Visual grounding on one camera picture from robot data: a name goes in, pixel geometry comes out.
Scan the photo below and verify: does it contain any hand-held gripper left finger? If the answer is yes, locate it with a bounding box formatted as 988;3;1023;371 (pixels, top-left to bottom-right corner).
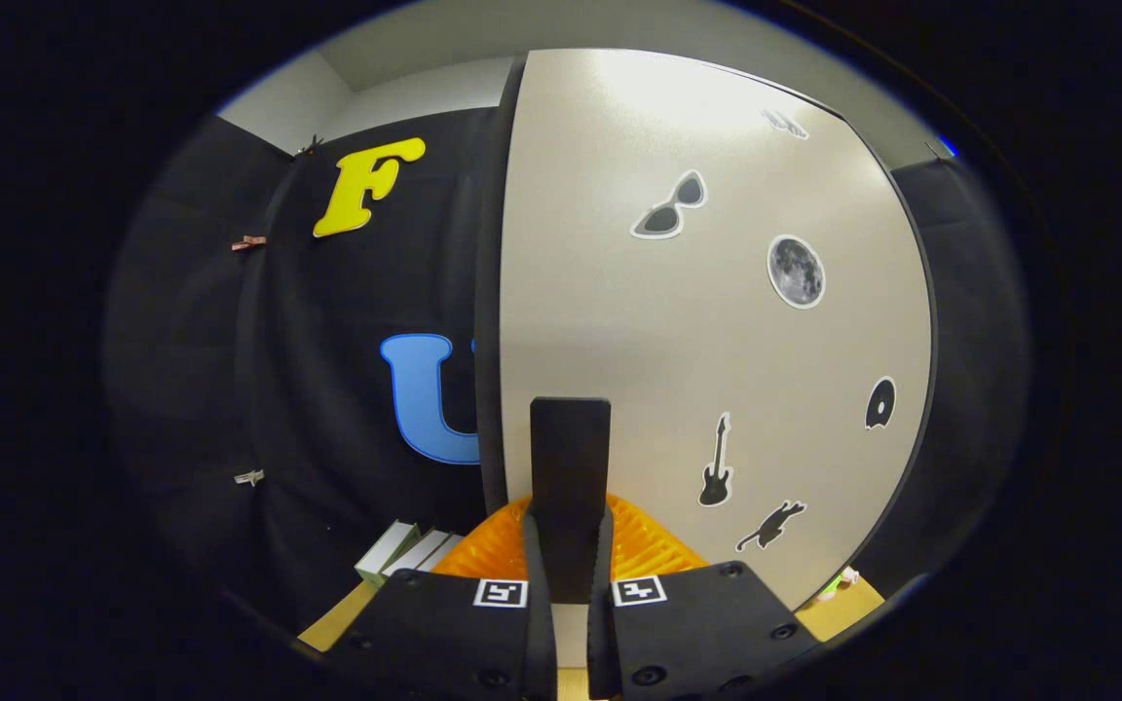
322;495;557;701

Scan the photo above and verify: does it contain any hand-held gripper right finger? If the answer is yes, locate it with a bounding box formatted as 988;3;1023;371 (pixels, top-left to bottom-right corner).
585;495;820;701

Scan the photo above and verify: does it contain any black door handle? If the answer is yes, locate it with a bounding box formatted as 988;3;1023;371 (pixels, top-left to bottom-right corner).
529;396;613;605

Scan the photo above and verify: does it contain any dark grey cabinet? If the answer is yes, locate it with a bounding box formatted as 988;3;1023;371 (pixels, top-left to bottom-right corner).
473;54;942;595

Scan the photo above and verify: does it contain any black backdrop cloth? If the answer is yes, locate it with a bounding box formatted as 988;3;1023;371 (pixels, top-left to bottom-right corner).
103;107;1029;634

